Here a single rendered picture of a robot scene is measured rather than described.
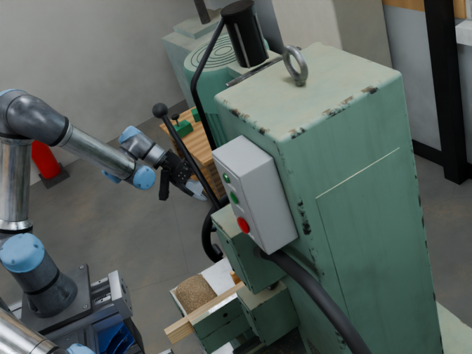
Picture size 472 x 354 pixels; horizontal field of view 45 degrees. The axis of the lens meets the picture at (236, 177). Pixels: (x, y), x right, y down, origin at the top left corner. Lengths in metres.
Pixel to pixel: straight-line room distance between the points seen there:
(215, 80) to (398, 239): 0.44
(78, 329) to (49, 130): 0.63
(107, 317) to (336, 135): 1.21
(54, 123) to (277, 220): 0.93
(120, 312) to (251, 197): 1.10
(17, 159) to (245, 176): 1.08
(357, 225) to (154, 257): 2.31
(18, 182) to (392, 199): 1.18
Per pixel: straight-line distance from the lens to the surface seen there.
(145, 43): 4.41
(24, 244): 1.77
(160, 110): 1.25
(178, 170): 1.96
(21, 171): 1.81
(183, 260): 3.06
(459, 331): 1.42
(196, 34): 3.64
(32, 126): 1.66
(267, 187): 0.84
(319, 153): 0.83
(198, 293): 1.47
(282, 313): 1.23
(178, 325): 1.41
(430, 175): 3.13
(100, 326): 1.90
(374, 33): 2.91
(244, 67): 1.02
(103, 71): 4.34
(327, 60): 0.96
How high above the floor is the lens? 1.93
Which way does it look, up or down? 34 degrees down
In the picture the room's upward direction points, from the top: 21 degrees counter-clockwise
